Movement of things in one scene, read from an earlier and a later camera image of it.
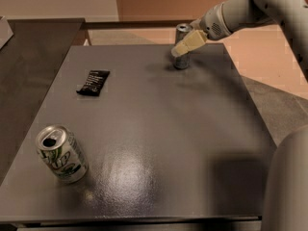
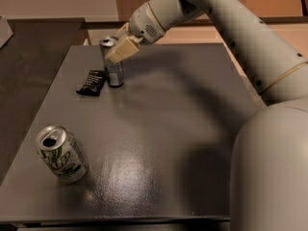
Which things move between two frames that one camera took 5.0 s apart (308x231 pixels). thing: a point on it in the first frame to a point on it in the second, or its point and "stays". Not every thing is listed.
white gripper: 212,25 to 143,22
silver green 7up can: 61,151 stays
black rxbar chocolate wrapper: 94,83 stays
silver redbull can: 182,62 to 115,68
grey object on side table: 6,32 stays
